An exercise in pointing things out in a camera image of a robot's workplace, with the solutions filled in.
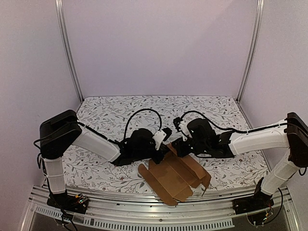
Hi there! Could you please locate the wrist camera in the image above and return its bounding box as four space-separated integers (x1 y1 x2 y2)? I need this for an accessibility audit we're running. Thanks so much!
173 117 191 141
153 128 172 150

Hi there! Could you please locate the left aluminium frame post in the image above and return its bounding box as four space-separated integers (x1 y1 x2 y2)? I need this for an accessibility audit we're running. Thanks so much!
54 0 84 103

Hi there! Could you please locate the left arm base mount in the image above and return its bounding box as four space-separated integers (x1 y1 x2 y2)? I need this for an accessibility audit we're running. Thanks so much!
47 192 90 214

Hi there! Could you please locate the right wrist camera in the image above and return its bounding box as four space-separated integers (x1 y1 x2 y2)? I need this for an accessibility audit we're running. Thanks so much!
173 117 191 141

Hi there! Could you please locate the right aluminium frame post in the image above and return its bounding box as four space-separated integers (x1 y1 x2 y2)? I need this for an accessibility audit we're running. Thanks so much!
236 0 265 104

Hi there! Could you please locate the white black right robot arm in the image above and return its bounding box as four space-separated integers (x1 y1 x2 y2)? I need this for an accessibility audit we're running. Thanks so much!
172 112 308 210

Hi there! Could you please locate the aluminium frame post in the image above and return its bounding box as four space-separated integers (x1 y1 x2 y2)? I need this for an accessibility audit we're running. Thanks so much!
54 0 84 103
236 0 265 104

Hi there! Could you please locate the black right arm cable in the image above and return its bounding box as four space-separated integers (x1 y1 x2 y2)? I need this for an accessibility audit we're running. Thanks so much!
181 110 239 134

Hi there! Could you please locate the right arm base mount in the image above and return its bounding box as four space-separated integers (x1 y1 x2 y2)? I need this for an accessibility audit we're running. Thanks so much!
232 178 280 215

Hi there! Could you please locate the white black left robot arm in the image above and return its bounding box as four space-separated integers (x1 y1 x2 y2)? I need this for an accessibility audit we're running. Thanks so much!
33 110 172 209

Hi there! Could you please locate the brown cardboard paper box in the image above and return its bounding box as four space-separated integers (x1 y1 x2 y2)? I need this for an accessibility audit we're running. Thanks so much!
138 144 211 206

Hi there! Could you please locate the floral patterned table mat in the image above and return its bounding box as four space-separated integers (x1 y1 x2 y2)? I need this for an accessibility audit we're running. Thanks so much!
49 95 274 194

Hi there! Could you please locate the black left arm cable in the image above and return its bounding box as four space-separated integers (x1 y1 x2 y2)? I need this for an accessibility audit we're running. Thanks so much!
124 108 162 142

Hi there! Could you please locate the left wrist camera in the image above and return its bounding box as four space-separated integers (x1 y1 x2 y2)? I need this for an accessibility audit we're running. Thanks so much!
153 128 172 150

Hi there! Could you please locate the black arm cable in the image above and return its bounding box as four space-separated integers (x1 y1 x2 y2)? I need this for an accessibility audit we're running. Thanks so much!
181 110 239 134
124 108 162 142

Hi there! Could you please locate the aluminium front rail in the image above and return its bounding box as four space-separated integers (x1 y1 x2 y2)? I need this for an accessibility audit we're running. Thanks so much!
20 185 301 231

